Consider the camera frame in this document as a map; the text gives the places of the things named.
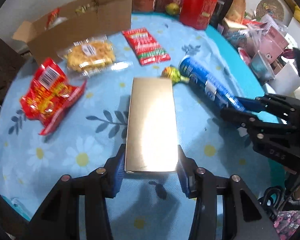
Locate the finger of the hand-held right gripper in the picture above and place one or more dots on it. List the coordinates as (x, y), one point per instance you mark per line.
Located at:
(240, 118)
(250, 105)

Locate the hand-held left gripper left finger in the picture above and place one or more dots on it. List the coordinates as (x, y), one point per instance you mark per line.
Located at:
(116, 175)

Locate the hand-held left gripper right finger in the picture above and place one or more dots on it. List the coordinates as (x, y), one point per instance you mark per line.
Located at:
(183, 177)

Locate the blue snack tube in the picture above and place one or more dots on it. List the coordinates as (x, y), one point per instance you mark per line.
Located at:
(202, 77)

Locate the gold box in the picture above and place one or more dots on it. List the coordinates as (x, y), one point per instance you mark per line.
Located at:
(152, 125)

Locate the red crinkly snack packet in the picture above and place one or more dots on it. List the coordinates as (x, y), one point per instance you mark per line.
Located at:
(47, 97)

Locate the waffle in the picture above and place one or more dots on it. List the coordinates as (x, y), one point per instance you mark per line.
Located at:
(90, 55)

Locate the cardboard box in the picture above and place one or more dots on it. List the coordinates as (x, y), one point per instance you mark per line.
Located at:
(72, 37)

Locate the white patterned snack packet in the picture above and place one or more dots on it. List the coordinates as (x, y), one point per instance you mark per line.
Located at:
(60, 22)

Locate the small red white packet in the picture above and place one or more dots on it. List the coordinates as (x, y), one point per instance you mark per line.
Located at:
(52, 17)

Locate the clear plastic cup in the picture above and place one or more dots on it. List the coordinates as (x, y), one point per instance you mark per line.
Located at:
(261, 65)

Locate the white box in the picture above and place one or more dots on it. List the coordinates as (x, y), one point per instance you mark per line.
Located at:
(285, 80)

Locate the teal table cover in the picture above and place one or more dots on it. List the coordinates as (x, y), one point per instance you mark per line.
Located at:
(240, 57)

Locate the pink box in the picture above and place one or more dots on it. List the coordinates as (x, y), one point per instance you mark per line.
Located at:
(275, 42)

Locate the floral clothing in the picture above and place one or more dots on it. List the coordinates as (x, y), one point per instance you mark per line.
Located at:
(292, 223)

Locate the green wrapped candy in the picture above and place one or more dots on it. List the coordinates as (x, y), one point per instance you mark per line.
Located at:
(171, 73)

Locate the round woven mat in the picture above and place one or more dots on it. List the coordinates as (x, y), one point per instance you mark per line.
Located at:
(269, 9)

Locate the tan printed snack bag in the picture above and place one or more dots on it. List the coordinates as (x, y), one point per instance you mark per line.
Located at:
(240, 2)

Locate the red canister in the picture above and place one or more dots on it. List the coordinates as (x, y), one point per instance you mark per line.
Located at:
(197, 5)

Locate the green fruit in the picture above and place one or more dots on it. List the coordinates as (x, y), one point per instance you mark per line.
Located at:
(172, 8)

